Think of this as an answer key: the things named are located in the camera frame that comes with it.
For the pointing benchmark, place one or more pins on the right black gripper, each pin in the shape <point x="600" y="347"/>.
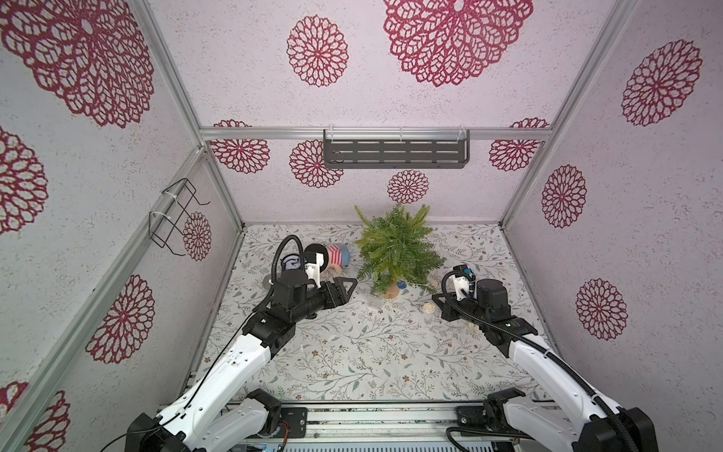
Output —
<point x="449" y="308"/>

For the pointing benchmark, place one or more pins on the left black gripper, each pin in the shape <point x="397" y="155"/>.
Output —
<point x="343" y="297"/>

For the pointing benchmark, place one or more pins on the string lights with rattan balls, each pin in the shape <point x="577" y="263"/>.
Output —
<point x="430" y="308"/>

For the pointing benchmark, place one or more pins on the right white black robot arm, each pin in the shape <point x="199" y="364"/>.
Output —
<point x="585" y="419"/>

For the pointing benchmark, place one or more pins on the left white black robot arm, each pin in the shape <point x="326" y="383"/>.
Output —
<point x="195" y="421"/>

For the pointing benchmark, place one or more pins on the small green christmas tree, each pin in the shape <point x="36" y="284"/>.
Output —
<point x="396" y="248"/>

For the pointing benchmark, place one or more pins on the clear battery box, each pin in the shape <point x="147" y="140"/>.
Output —
<point x="373" y="301"/>

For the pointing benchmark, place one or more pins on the plush doll striped shirt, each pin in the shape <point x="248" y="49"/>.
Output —
<point x="336" y="257"/>

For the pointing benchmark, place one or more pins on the small black alarm clock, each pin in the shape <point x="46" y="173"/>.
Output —
<point x="292" y="261"/>

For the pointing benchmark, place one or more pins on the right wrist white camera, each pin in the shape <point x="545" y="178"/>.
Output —
<point x="464" y="282"/>

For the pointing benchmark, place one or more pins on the wrist white camera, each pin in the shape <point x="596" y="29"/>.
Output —
<point x="315" y="264"/>
<point x="464" y="282"/>

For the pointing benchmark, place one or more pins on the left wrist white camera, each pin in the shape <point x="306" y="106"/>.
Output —
<point x="315" y="264"/>

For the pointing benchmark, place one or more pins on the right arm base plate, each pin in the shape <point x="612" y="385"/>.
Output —
<point x="472" y="417"/>

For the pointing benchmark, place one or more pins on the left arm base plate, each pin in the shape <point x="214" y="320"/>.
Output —
<point x="287" y="422"/>

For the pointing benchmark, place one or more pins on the dark grey wall shelf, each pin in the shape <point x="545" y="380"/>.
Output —
<point x="393" y="154"/>

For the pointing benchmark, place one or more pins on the black wire wall rack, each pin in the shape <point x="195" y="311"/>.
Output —
<point x="163" y="224"/>

